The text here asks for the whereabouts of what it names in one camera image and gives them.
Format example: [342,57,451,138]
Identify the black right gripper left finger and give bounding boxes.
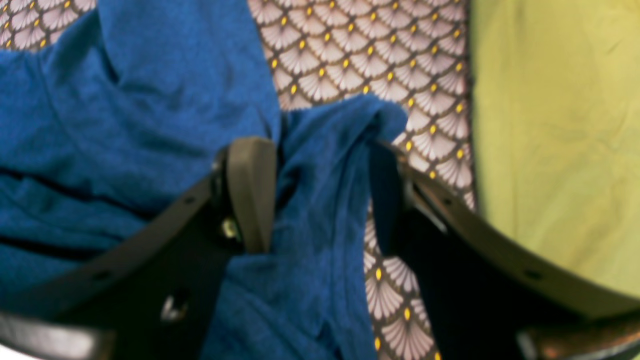
[224,136,278,255]

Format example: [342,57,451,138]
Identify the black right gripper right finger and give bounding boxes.
[369,141,409,256]

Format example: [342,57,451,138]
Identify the blue T-shirt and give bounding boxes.
[0,0,407,360]

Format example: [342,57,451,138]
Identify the patterned fan-print tablecloth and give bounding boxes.
[0,0,477,360]

